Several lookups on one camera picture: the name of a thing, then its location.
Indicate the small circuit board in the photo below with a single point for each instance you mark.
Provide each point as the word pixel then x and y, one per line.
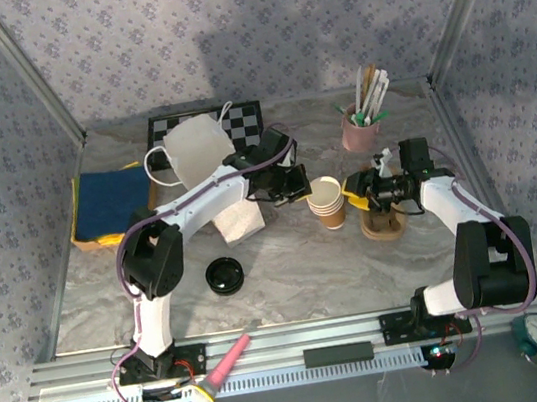
pixel 161 398
pixel 440 354

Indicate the yellow cloth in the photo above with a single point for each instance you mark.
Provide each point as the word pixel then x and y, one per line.
pixel 112 240

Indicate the black and white chessboard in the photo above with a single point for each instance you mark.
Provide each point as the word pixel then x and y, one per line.
pixel 247 128

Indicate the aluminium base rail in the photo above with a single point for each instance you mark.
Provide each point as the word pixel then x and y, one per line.
pixel 289 339

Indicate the wooden stirrer stick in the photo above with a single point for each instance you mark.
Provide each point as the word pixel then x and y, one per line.
pixel 371 75

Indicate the pink holder cup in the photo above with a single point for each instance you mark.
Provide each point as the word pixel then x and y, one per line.
pixel 360 139

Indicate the pink toy microphone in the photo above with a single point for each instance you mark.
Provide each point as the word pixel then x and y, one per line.
pixel 227 366

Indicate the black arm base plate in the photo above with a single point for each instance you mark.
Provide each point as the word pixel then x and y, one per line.
pixel 196 358
pixel 394 329

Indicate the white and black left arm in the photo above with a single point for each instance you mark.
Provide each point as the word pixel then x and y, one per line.
pixel 199 211

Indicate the aluminium corner post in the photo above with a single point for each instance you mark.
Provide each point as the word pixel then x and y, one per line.
pixel 463 5
pixel 30 69

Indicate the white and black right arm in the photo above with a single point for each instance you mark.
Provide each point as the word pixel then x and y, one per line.
pixel 451 204

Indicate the black rectangular bar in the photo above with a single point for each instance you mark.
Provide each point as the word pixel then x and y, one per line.
pixel 337 355

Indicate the white cartoon print paper bag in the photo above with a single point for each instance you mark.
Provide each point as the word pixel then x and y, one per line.
pixel 195 151

